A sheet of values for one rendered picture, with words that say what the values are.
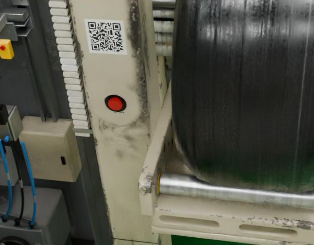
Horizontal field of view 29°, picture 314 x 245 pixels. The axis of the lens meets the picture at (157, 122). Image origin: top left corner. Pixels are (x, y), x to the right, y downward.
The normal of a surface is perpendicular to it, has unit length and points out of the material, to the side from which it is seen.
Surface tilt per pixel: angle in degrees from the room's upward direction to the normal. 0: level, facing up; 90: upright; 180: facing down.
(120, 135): 90
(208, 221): 0
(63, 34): 90
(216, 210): 0
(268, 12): 48
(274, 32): 54
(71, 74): 90
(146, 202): 90
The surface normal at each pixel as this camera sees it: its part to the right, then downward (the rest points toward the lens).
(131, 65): -0.19, 0.64
